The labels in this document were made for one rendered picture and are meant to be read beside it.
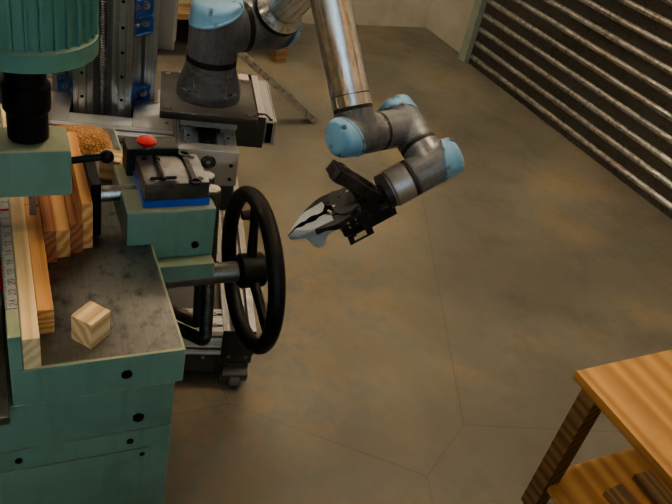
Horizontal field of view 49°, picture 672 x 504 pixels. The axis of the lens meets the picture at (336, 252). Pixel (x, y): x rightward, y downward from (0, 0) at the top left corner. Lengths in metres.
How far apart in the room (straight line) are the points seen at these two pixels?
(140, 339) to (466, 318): 1.79
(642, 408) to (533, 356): 0.90
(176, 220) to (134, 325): 0.20
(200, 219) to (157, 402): 0.28
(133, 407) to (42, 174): 0.34
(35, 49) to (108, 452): 0.58
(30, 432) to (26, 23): 0.53
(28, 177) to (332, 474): 1.26
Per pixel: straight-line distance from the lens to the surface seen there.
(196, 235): 1.15
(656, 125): 3.90
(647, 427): 1.71
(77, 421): 1.09
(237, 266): 1.24
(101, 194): 1.15
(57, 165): 1.04
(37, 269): 1.04
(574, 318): 2.86
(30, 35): 0.91
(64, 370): 0.96
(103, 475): 1.19
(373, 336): 2.43
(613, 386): 1.76
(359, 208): 1.37
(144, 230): 1.13
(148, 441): 1.16
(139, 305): 1.04
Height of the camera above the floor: 1.58
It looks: 35 degrees down
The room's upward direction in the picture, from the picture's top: 13 degrees clockwise
